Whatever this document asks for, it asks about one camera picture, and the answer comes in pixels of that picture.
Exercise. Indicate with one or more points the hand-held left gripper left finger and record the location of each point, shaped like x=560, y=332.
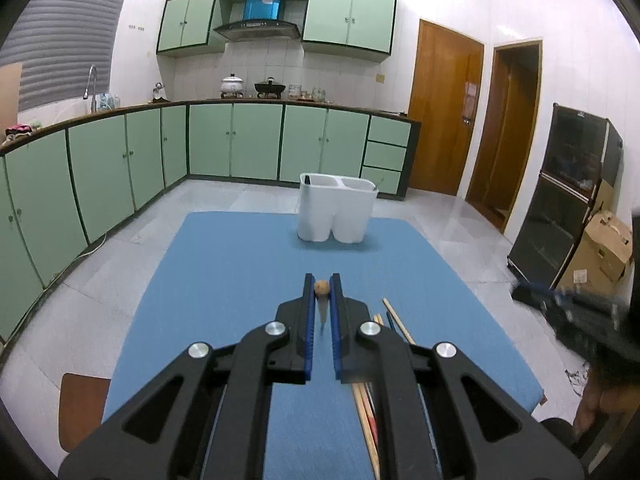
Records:
x=310, y=332

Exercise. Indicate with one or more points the green base cabinets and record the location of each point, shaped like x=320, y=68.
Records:
x=100, y=175

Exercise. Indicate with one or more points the green wall cabinets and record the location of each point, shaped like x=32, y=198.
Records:
x=345, y=15

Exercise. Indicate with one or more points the white two-compartment utensil holder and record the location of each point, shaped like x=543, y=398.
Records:
x=330, y=210

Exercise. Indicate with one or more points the brown cardboard box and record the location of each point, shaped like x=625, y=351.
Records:
x=602, y=250

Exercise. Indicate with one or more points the blue table mat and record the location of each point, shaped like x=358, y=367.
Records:
x=225, y=270

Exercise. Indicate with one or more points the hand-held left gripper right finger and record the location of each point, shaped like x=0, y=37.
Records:
x=336, y=332

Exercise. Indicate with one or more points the dark blue chopstick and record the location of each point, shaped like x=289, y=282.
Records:
x=391, y=321

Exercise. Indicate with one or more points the range hood with blue cover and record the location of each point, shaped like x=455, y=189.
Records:
x=260, y=10

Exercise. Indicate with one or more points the brown wooden stool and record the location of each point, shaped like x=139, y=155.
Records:
x=82, y=410

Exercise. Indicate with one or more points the red chopstick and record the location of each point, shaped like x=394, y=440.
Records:
x=369, y=410

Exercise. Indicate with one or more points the grey window blind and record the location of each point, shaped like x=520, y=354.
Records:
x=70, y=40

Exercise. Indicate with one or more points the black utensil with wooden knob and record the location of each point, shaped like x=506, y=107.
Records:
x=322, y=302

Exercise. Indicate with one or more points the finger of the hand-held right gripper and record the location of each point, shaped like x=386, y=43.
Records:
x=542, y=297

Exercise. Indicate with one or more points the black wok with lid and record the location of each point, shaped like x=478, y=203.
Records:
x=270, y=87

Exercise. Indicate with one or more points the open wooden door frame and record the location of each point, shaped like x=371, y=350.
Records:
x=487, y=135

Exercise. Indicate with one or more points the closed wooden door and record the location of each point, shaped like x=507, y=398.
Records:
x=442, y=110

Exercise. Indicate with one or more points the metal kitchen faucet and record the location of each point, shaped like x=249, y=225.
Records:
x=92, y=85

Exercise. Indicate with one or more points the black glass cabinet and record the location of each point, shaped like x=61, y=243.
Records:
x=560, y=200

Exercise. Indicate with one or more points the brown cardboard sheet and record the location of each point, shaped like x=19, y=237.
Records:
x=10, y=97

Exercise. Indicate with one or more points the person's right hand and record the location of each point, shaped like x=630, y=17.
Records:
x=600, y=395

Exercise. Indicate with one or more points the paper notice on door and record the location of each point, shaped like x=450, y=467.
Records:
x=471, y=100

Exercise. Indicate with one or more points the green cabinet drawer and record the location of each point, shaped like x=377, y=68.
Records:
x=382, y=180
x=385, y=156
x=389, y=131

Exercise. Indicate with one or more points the pink cloth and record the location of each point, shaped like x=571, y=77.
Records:
x=17, y=129

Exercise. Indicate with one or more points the group of glass jars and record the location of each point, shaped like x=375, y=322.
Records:
x=306, y=93

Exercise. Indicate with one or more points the plastic bottles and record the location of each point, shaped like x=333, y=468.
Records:
x=109, y=102

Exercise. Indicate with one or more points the white cooking pot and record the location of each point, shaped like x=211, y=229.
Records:
x=233, y=85

